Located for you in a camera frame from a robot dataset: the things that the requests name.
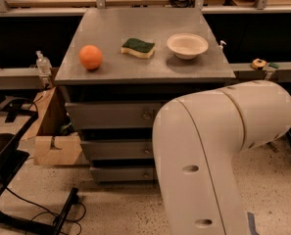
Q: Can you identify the green yellow sponge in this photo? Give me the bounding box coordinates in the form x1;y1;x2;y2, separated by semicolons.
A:
121;38;155;59

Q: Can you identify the grey top drawer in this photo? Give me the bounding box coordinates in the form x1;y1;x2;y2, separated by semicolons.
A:
66;102;162;130

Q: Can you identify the small white pump bottle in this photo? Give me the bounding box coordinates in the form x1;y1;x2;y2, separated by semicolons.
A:
219;40;226;51

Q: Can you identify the black chair frame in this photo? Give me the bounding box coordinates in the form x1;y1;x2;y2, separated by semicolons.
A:
0;96;78;235

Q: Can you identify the small green object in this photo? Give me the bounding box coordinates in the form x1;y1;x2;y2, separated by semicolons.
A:
268;63;279;69

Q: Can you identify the grey drawer cabinet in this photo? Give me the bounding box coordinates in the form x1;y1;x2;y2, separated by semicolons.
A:
54;7;236;184

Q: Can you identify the orange fruit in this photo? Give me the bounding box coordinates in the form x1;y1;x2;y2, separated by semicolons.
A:
78;45;103;71

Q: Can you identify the grey drawer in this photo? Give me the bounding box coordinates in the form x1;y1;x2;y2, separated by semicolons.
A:
80;139;153;160
66;102;162;130
90;166;157;182

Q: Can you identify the clear sanitizer bottle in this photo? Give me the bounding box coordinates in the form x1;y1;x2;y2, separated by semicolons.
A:
36;51;52;75

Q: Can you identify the white bowl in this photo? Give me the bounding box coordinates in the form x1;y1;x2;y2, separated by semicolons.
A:
167;33;209;60

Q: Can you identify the cardboard box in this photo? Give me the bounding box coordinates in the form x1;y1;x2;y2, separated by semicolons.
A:
23;87;88;165

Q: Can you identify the grey bottom drawer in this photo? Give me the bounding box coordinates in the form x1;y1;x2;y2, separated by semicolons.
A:
90;166;157;182

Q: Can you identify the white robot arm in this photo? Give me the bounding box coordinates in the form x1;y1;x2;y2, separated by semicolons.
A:
153;80;291;235

